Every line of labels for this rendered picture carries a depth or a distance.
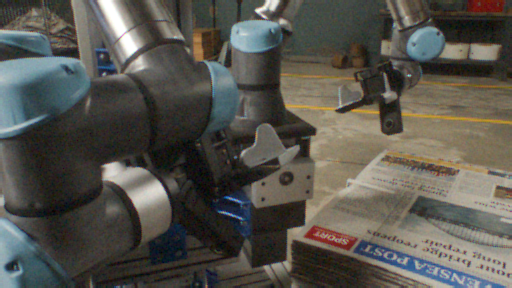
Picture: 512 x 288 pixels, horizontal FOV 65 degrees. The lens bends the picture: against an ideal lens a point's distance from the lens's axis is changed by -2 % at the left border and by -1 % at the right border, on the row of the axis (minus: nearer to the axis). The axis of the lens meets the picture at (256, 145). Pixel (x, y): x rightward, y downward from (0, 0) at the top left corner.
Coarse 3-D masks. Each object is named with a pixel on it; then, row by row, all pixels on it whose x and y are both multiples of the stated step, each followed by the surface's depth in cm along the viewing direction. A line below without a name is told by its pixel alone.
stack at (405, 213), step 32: (384, 160) 73; (416, 160) 72; (448, 160) 72; (352, 192) 61; (384, 192) 61; (416, 192) 61; (448, 192) 61; (480, 192) 61; (320, 224) 53; (352, 224) 53; (384, 224) 53; (416, 224) 53; (448, 224) 53; (480, 224) 52; (320, 256) 49; (352, 256) 46; (384, 256) 46; (416, 256) 46; (448, 256) 46; (480, 256) 46
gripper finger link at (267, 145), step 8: (264, 128) 50; (272, 128) 51; (256, 136) 50; (264, 136) 50; (272, 136) 51; (256, 144) 50; (264, 144) 50; (272, 144) 51; (280, 144) 51; (248, 152) 49; (256, 152) 50; (264, 152) 50; (272, 152) 51; (280, 152) 51; (288, 152) 52; (296, 152) 53; (240, 160) 49; (248, 160) 49; (256, 160) 50; (264, 160) 50; (280, 160) 50; (288, 160) 51; (248, 168) 49
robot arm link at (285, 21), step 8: (272, 0) 100; (280, 0) 99; (288, 0) 99; (296, 0) 99; (256, 8) 104; (264, 8) 101; (272, 8) 100; (280, 8) 99; (288, 8) 100; (296, 8) 101; (256, 16) 101; (264, 16) 100; (272, 16) 100; (280, 16) 100; (288, 16) 101; (280, 24) 100; (288, 24) 102; (288, 32) 102; (288, 40) 105
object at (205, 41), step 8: (200, 32) 623; (208, 32) 643; (216, 32) 670; (200, 40) 623; (208, 40) 646; (216, 40) 675; (200, 48) 627; (208, 48) 647; (216, 48) 675; (200, 56) 631; (208, 56) 650; (216, 56) 667
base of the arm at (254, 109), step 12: (240, 84) 93; (252, 84) 91; (264, 84) 92; (276, 84) 94; (240, 96) 93; (252, 96) 92; (264, 96) 92; (276, 96) 94; (240, 108) 94; (252, 108) 92; (264, 108) 93; (276, 108) 94; (240, 120) 93; (252, 120) 92; (264, 120) 93; (276, 120) 94
